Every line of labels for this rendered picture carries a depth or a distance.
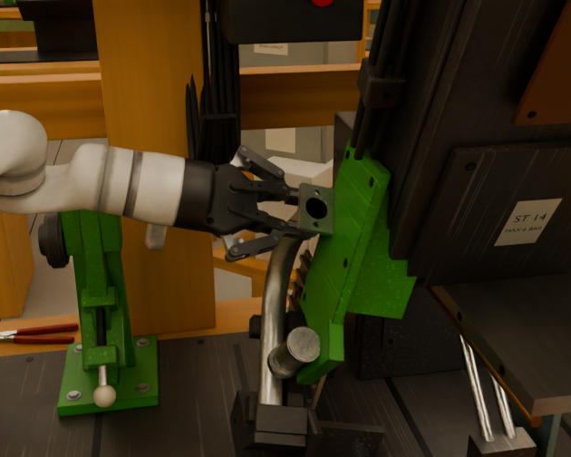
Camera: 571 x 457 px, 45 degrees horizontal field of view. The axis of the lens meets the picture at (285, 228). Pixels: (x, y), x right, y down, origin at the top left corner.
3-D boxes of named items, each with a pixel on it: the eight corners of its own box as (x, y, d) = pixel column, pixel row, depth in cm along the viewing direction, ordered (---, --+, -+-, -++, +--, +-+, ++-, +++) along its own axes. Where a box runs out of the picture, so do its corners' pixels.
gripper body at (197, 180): (172, 214, 68) (263, 229, 71) (181, 140, 72) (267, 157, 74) (160, 239, 75) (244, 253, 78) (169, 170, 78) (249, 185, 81)
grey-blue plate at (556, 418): (546, 509, 76) (568, 405, 70) (530, 511, 75) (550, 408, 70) (506, 449, 84) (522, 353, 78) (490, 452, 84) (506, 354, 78)
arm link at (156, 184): (171, 182, 82) (118, 172, 80) (188, 138, 72) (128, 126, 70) (162, 254, 78) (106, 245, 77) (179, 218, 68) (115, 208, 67)
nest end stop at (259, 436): (291, 453, 81) (305, 446, 77) (242, 450, 79) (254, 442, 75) (291, 443, 81) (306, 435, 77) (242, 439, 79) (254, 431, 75)
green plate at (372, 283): (391, 366, 75) (457, 187, 67) (319, 357, 73) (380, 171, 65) (361, 311, 85) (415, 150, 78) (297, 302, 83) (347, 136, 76)
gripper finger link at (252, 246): (222, 255, 74) (268, 235, 77) (229, 269, 74) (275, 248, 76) (227, 247, 72) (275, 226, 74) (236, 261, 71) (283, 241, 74)
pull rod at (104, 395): (116, 410, 86) (111, 372, 84) (93, 413, 86) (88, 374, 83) (118, 384, 91) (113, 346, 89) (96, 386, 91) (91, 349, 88)
